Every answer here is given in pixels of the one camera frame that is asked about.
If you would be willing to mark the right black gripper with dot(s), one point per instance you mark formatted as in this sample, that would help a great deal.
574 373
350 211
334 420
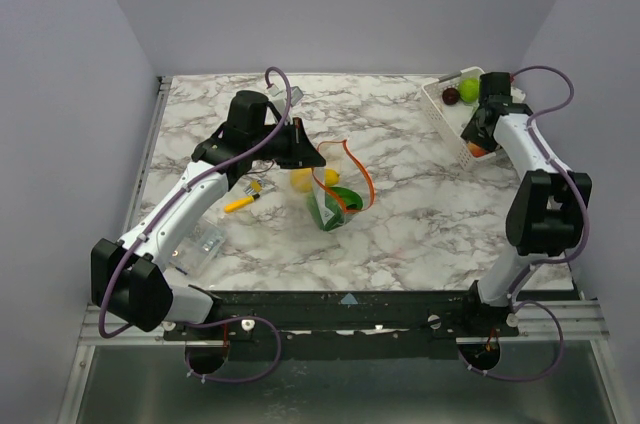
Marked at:
477 129

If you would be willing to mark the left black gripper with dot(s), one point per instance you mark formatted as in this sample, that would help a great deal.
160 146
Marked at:
303 153

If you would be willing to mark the yellow round lemon toy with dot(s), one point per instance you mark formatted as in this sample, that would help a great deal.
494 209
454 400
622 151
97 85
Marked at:
301 180

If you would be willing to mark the clear zip bag orange zipper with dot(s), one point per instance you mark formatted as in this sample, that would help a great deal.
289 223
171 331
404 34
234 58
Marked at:
353 174

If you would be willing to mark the white green bok choy toy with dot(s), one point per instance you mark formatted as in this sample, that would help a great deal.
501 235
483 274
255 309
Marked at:
341 205

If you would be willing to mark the orange peach toy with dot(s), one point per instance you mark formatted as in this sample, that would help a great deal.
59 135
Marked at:
475 150

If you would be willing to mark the yellow corn toy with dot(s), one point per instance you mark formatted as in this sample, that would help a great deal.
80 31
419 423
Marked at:
331 177

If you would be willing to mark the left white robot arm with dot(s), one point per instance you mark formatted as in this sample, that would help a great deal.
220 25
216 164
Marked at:
127 275

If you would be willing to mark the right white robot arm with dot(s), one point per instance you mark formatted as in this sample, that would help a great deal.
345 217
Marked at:
547 223

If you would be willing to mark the green cabbage toy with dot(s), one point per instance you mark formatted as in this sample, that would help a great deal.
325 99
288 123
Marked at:
469 90

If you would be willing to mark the white perforated plastic basket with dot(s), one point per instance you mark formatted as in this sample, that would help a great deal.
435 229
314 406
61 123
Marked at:
449 121

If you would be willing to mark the clear plastic screw box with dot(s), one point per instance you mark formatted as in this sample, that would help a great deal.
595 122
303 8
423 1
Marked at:
198 249

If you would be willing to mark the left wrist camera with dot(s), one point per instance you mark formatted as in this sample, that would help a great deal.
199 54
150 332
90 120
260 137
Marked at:
279 96

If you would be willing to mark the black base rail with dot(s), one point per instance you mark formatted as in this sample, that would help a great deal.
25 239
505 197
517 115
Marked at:
342 325

